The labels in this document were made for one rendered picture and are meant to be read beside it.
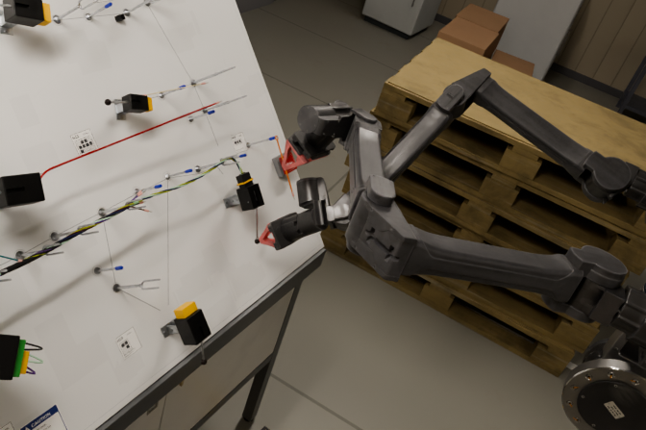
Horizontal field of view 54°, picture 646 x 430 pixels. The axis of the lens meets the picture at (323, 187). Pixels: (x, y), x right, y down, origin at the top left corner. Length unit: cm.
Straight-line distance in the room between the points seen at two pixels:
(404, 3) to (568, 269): 562
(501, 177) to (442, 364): 88
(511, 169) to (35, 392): 206
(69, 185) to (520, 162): 192
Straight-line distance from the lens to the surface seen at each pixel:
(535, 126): 153
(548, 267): 104
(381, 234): 91
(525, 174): 278
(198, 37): 167
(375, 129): 126
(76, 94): 140
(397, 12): 658
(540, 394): 314
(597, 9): 731
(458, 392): 291
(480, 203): 288
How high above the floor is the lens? 201
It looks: 33 degrees down
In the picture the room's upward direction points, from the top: 18 degrees clockwise
